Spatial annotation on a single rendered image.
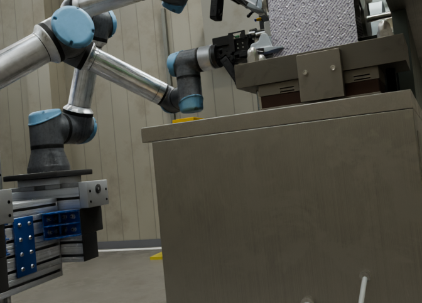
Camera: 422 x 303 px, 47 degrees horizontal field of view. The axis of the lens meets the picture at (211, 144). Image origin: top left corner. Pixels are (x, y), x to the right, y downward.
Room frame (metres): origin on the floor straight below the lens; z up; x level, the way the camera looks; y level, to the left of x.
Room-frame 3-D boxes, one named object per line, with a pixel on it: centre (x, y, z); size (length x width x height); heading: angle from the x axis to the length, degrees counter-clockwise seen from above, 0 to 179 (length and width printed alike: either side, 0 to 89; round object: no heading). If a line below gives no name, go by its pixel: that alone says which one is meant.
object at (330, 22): (1.33, -0.31, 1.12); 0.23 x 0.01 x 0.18; 65
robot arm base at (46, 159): (1.77, 0.60, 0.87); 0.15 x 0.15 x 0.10
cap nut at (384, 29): (1.09, -0.42, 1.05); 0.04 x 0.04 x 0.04
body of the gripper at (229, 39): (1.43, -0.09, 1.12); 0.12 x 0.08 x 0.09; 65
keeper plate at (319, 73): (1.11, -0.27, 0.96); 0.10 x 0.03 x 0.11; 65
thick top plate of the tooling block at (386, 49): (1.20, -0.29, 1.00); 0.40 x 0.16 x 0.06; 65
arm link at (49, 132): (1.78, 0.59, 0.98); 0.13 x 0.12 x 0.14; 147
